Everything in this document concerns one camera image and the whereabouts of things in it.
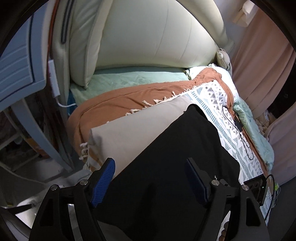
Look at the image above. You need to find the black charger with cable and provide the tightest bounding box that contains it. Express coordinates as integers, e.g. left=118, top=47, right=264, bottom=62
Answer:
left=231, top=115, right=254, bottom=161

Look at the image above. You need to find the right pink curtain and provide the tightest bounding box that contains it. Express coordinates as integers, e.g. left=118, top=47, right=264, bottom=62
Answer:
left=265, top=104, right=296, bottom=185

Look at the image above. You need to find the mint green duvet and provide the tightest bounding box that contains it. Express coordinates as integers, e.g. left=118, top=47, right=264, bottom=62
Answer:
left=233, top=98, right=274, bottom=172

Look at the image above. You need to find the patterned white bedspread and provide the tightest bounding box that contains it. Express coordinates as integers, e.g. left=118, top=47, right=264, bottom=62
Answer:
left=183, top=80, right=273, bottom=219

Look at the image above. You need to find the white charging cable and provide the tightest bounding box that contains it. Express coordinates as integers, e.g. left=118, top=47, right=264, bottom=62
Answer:
left=47, top=59, right=77, bottom=108

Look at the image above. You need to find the cream padded headboard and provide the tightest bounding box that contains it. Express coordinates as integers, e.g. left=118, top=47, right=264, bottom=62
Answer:
left=52, top=0, right=235, bottom=90

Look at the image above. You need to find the folded beige cloth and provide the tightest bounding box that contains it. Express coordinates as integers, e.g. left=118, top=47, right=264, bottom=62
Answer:
left=81, top=94, right=192, bottom=175

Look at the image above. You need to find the pink curtain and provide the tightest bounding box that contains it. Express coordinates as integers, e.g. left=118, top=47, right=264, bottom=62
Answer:
left=265, top=104, right=296, bottom=185
left=232, top=11, right=295, bottom=118

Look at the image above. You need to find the hanging cream cloth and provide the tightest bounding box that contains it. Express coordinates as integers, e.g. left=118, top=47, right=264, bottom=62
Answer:
left=233, top=1, right=258, bottom=28

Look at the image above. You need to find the grey-blue bedside drawer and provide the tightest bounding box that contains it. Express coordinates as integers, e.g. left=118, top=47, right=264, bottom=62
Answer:
left=1, top=6, right=73, bottom=171

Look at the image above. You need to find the left pink curtain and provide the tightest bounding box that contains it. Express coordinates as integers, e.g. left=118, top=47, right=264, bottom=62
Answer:
left=232, top=11, right=295, bottom=118

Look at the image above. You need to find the pink plush blanket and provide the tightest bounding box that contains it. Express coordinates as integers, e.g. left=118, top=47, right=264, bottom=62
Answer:
left=255, top=110, right=276, bottom=135

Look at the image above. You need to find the black button-up shirt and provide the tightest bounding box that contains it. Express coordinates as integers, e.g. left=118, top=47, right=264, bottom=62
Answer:
left=96, top=104, right=240, bottom=240

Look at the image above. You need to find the rust orange blanket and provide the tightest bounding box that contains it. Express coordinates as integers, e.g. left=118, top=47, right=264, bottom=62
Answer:
left=66, top=67, right=234, bottom=163

